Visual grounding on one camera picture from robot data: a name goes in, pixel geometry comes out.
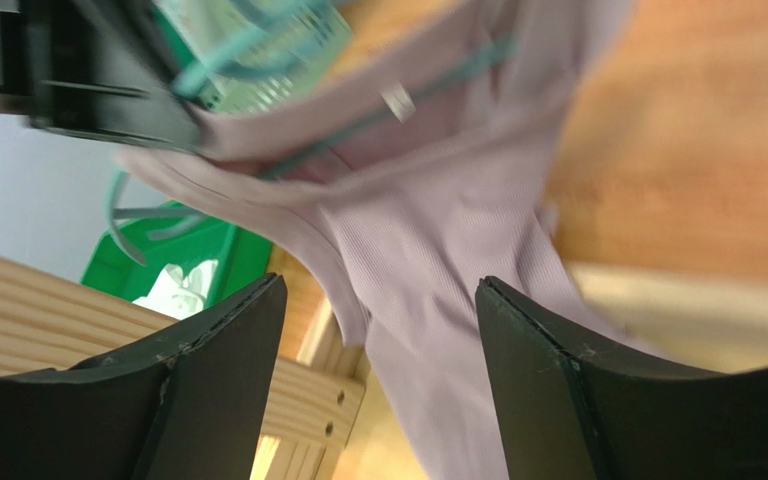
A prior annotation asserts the green plastic tray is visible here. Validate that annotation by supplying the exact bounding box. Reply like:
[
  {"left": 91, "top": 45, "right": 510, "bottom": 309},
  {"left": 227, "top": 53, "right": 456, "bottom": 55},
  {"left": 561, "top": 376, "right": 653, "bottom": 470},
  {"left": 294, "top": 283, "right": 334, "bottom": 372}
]
[{"left": 81, "top": 217, "right": 272, "bottom": 307}]

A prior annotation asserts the white tank top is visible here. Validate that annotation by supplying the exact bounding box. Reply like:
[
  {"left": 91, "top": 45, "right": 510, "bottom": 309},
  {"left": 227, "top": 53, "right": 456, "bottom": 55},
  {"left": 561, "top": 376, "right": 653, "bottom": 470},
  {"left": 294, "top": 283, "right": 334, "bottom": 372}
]
[{"left": 132, "top": 259, "right": 219, "bottom": 320}]

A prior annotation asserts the teal hanger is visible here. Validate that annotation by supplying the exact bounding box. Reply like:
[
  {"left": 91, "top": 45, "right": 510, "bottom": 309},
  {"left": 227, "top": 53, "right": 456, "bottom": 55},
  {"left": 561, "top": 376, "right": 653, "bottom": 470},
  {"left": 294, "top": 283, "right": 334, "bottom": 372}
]
[{"left": 107, "top": 1, "right": 517, "bottom": 263}]

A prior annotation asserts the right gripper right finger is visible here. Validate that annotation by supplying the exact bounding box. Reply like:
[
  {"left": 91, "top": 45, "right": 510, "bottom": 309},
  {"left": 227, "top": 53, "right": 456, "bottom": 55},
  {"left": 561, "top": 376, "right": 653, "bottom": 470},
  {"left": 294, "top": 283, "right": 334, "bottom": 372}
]
[{"left": 475, "top": 277, "right": 768, "bottom": 479}]

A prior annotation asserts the light green file organizer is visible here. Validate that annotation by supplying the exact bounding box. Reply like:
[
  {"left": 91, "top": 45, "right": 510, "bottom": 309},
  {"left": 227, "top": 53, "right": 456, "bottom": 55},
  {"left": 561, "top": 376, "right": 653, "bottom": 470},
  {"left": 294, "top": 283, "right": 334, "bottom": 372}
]
[{"left": 154, "top": 0, "right": 353, "bottom": 114}]

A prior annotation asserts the mauve tank top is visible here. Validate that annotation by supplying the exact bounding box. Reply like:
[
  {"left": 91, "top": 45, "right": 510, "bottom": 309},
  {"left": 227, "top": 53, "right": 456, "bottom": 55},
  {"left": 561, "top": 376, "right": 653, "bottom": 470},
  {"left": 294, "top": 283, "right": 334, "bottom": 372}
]
[{"left": 119, "top": 1, "right": 632, "bottom": 479}]

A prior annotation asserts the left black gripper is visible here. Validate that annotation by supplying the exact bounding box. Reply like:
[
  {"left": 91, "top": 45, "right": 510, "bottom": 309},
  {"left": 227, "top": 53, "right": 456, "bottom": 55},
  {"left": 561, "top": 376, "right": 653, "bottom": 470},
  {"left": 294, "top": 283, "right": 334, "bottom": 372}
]
[{"left": 0, "top": 1, "right": 202, "bottom": 152}]

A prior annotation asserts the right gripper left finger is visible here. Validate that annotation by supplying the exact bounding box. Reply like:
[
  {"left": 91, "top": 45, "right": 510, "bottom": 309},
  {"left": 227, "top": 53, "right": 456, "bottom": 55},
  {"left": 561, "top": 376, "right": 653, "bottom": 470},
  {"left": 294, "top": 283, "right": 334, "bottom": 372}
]
[{"left": 0, "top": 274, "right": 287, "bottom": 479}]

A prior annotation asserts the wooden clothes rack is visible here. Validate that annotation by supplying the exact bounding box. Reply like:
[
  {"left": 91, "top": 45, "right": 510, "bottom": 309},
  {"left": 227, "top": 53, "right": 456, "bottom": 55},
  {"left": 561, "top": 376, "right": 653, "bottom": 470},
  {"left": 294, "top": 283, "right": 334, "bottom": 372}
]
[{"left": 0, "top": 242, "right": 768, "bottom": 480}]

